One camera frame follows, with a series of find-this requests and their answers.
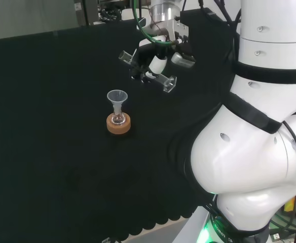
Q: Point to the black bench cloth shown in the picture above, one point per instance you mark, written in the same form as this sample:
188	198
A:
82	131

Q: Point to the clear glass graduated cylinder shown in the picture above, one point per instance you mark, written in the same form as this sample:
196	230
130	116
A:
169	83

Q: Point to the clear plastic funnel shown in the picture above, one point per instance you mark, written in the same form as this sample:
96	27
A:
117	100

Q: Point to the clear round-bottom flask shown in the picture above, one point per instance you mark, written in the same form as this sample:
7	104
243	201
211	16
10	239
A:
118	118

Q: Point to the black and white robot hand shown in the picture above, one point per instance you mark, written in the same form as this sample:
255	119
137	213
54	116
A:
160	54

